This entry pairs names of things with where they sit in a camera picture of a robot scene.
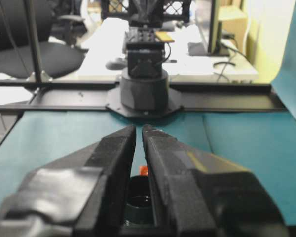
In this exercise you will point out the blue-green table cloth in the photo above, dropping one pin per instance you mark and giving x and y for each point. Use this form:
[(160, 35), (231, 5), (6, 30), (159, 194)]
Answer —
[(64, 138)]

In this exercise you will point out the black office chair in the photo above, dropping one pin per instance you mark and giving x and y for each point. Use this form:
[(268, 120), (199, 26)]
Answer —
[(71, 19), (39, 59)]

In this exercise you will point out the grey computer mouse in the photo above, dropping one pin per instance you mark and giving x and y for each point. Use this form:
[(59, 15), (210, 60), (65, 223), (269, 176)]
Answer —
[(114, 64)]

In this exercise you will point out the white office desk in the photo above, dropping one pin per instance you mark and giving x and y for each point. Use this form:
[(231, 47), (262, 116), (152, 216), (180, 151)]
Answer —
[(101, 49)]

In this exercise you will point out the yellow flat card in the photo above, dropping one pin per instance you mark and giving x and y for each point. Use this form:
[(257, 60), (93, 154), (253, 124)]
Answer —
[(165, 37)]

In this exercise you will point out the black computer monitor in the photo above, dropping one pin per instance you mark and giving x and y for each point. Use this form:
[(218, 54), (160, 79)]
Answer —
[(213, 24)]

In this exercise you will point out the light wooden cabinet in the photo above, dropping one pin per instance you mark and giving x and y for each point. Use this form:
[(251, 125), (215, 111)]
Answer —
[(234, 27)]

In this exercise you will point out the black lattice crate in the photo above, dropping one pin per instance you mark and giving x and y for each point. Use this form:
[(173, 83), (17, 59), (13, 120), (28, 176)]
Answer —
[(177, 10)]

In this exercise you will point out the black frame rail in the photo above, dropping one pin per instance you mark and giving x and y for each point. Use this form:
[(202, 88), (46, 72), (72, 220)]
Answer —
[(224, 98)]

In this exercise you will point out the black vertical frame post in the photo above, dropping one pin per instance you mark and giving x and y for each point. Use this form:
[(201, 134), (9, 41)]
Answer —
[(35, 37)]

